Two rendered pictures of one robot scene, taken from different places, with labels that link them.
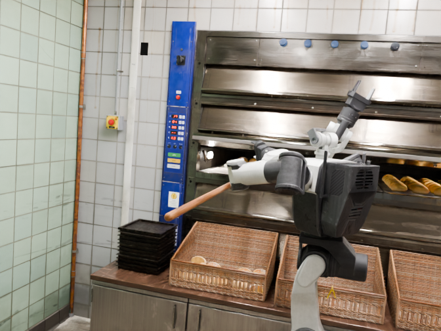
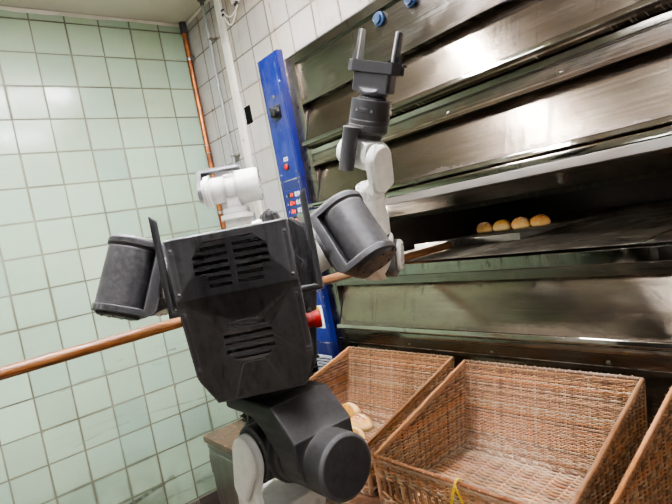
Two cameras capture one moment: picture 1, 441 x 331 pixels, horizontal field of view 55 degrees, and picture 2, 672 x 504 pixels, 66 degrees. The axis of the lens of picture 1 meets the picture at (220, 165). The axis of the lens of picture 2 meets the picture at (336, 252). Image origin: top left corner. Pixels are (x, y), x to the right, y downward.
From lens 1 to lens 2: 1.59 m
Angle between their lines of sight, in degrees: 36
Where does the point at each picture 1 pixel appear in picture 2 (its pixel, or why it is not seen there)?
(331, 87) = (464, 59)
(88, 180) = not seen: hidden behind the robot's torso
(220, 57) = (318, 86)
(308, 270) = (238, 467)
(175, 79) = (278, 142)
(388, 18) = not seen: outside the picture
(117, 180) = not seen: hidden behind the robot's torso
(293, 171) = (106, 275)
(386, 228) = (654, 329)
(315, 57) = (430, 17)
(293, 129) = (427, 164)
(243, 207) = (397, 317)
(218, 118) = (337, 180)
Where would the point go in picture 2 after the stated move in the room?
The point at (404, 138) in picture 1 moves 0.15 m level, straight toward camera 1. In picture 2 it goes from (638, 105) to (601, 108)
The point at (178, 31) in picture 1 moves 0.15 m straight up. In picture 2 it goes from (265, 73) to (258, 39)
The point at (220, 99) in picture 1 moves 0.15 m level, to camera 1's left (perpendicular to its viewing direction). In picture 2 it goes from (332, 150) to (303, 158)
